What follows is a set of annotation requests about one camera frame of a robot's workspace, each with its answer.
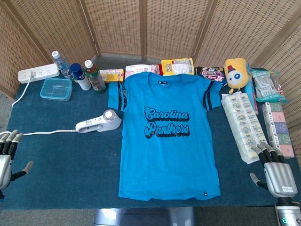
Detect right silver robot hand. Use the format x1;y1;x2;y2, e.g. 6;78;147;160
249;143;298;198

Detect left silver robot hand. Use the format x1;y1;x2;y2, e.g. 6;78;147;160
0;129;34;191

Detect white handheld garment steamer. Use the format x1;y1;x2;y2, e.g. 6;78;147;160
75;109;122;134

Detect blue Carolina Panthers t-shirt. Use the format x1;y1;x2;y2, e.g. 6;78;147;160
107;72;224;201

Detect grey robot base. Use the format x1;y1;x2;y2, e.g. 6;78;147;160
94;206;196;226

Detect multicolour tissue pack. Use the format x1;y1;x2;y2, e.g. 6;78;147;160
261;101;295;159

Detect long white cotton pad pack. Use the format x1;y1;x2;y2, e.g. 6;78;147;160
221;92;272;165

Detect dark teal table mat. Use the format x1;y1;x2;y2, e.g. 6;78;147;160
0;56;301;210

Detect clear container blue lid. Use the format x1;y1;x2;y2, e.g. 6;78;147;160
39;78;73;101

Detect clear bag red contents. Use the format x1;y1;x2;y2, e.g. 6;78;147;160
270;72;286;99

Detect teal white wipes pack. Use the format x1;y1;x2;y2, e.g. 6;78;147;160
250;68;289;104

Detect white power strip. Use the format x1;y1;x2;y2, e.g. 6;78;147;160
18;63;60;84

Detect white bottle blue cap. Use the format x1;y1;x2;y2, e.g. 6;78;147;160
70;63;92;91

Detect clear water bottle white cap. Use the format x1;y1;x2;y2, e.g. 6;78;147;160
51;50;75;80

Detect yellow plush toy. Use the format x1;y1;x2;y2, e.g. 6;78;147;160
223;57;250;95

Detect green label tea bottle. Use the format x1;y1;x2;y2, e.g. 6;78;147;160
84;60;107;94

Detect black pink pad pack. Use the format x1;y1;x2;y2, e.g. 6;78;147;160
196;66;228;85

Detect yellow snack box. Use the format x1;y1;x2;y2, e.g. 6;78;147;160
99;68;125;83

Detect yellow snack bag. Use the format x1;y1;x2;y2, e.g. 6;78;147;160
160;57;196;77

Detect pink white tissue pack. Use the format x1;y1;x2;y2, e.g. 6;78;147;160
124;64;158;80

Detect bamboo folding screen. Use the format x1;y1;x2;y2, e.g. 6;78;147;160
0;0;301;151

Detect white cable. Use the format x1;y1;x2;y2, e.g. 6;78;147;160
0;70;77;137

